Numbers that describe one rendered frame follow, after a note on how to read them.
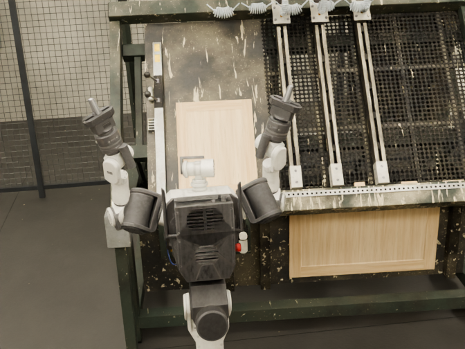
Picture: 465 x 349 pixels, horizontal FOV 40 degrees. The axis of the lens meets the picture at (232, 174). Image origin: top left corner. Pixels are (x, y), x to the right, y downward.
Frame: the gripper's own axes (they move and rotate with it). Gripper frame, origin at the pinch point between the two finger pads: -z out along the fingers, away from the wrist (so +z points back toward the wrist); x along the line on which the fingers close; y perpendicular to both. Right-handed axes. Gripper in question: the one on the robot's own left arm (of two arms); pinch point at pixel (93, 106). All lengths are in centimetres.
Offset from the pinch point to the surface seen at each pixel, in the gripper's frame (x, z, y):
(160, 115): 69, 64, -97
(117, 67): 69, 38, -125
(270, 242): 86, 152, -53
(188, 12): 119, 25, -113
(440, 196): 154, 138, 20
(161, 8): 109, 19, -124
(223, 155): 82, 90, -65
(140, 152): 50, 78, -99
